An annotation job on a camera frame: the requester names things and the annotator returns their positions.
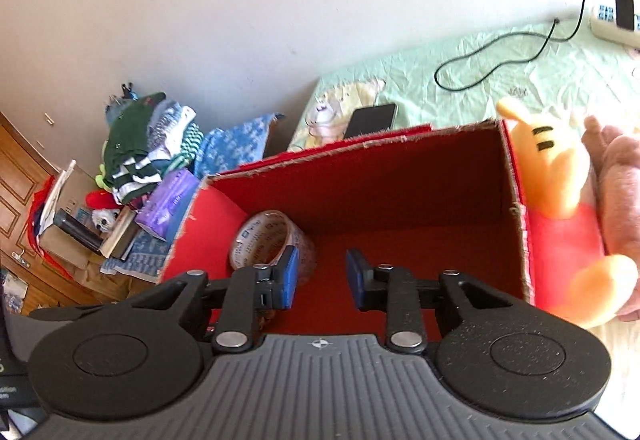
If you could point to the pink plush toy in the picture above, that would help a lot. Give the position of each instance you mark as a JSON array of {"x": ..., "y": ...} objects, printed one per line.
[{"x": 609, "y": 288}]

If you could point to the white power strip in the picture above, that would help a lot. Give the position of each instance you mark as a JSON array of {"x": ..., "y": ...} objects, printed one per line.
[{"x": 602, "y": 23}]

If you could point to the black smartphone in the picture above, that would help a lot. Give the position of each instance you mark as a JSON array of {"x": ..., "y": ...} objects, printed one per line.
[{"x": 370, "y": 120}]

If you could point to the yellow red bear plush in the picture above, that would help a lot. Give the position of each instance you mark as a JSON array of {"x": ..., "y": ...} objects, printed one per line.
[{"x": 557, "y": 181}]

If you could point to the brown cardboard box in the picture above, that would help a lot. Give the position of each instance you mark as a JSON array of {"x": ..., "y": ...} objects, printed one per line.
[{"x": 67, "y": 231}]

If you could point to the red white small plush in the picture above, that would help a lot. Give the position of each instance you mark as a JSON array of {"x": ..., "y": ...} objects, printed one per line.
[{"x": 104, "y": 210}]

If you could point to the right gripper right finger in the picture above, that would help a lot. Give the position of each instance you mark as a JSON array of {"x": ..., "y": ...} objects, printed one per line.
[{"x": 403, "y": 298}]

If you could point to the large red cardboard box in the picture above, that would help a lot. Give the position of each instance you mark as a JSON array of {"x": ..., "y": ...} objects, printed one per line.
[{"x": 423, "y": 199}]

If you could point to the green frog plush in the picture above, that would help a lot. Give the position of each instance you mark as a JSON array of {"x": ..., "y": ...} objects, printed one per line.
[{"x": 100, "y": 180}]

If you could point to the pile of folded clothes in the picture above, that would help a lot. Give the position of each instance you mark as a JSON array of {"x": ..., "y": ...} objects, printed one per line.
[{"x": 148, "y": 137}]

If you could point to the light green bed sheet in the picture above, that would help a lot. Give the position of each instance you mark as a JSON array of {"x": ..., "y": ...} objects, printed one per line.
[{"x": 459, "y": 81}]

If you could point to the purple tissue pack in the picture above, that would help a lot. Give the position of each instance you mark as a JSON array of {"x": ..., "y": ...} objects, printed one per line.
[{"x": 163, "y": 212}]

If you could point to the black charger plug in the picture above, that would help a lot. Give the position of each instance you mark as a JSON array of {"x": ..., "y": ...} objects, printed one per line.
[{"x": 624, "y": 14}]

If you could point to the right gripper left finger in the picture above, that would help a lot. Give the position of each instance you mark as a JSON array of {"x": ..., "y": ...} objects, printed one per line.
[{"x": 225, "y": 310}]

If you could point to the printed packing tape roll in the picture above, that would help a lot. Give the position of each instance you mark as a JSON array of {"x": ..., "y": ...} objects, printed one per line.
[{"x": 263, "y": 239}]

